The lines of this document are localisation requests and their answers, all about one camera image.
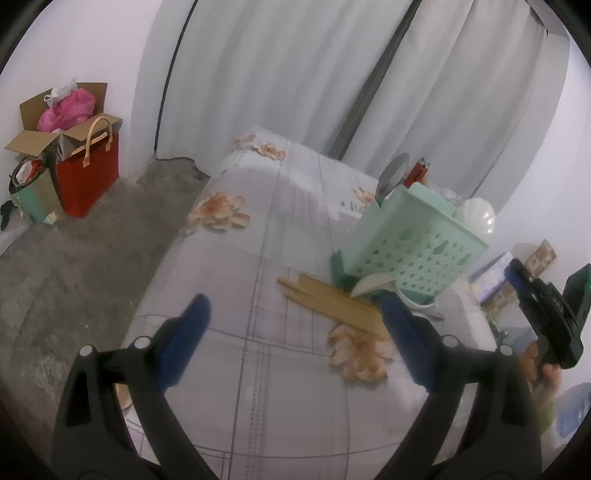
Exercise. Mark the white plastic bag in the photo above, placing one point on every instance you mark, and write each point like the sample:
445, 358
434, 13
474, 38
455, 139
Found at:
62, 92

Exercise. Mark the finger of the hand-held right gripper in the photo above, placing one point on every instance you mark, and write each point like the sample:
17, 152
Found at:
524, 286

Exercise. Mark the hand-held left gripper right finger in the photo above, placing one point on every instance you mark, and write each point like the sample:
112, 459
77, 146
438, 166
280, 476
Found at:
411, 344

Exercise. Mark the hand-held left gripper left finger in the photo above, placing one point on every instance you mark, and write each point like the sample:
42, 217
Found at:
187, 344

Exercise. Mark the green paper bag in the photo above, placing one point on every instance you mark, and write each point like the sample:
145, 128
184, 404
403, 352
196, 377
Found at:
39, 198

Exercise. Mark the beige round object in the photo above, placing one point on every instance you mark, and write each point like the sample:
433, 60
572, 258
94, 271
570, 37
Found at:
124, 399

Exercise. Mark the metal spoon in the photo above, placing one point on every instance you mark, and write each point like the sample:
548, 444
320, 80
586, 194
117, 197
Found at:
392, 177

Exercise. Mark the pink plastic bag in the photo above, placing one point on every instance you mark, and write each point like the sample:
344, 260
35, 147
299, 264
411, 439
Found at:
67, 113

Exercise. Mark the green perforated plastic basket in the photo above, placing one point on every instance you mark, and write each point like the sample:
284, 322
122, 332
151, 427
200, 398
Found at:
415, 249

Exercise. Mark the person's right hand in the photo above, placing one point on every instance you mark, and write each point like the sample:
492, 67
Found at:
549, 378

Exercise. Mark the pile of wooden chopsticks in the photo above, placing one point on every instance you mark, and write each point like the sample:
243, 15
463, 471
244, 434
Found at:
332, 302

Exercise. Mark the open cardboard box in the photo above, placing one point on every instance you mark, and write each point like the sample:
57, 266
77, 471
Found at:
32, 138

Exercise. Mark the red gift bag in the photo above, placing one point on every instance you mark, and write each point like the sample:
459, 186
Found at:
87, 180

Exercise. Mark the patterned box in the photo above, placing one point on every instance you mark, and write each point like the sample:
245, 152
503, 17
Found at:
535, 256

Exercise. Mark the beige plastic spoon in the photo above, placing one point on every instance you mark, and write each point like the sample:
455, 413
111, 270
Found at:
371, 284

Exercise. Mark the white curtain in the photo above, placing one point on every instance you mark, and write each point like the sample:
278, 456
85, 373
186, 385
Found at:
461, 92
277, 69

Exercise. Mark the red bottle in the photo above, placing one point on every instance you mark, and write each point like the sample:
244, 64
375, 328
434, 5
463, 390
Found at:
415, 171

